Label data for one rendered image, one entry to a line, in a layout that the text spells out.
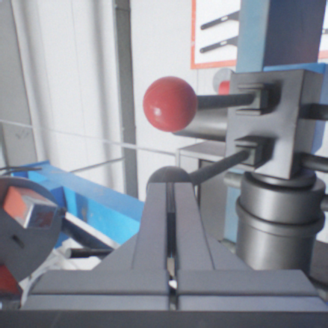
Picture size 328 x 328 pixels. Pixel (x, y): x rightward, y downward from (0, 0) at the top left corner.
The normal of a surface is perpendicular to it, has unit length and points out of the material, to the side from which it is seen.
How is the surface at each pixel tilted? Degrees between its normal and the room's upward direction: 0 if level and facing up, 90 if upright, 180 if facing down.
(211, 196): 90
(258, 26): 90
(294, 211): 124
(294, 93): 90
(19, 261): 180
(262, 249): 94
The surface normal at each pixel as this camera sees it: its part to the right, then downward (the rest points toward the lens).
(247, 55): -0.66, 0.22
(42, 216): 0.76, 0.18
